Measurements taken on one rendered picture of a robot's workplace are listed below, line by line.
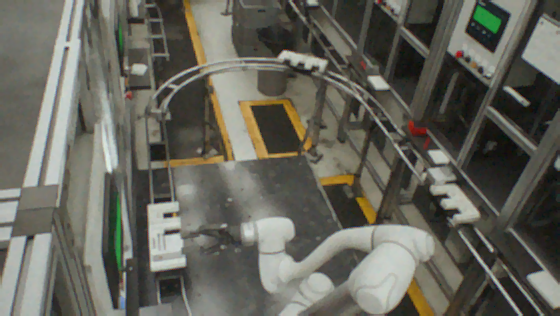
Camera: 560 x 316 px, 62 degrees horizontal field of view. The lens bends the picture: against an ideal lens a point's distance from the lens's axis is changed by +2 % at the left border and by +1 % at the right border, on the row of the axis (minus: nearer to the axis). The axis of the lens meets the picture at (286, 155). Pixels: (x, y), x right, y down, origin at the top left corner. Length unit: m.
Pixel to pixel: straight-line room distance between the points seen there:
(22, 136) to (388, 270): 0.97
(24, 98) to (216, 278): 1.49
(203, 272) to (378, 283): 1.12
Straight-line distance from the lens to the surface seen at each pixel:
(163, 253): 2.02
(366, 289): 1.34
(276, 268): 1.79
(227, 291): 2.20
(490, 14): 2.54
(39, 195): 0.70
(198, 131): 4.22
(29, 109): 0.91
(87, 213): 0.96
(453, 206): 2.60
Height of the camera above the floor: 2.48
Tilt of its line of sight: 38 degrees down
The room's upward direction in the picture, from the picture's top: 8 degrees clockwise
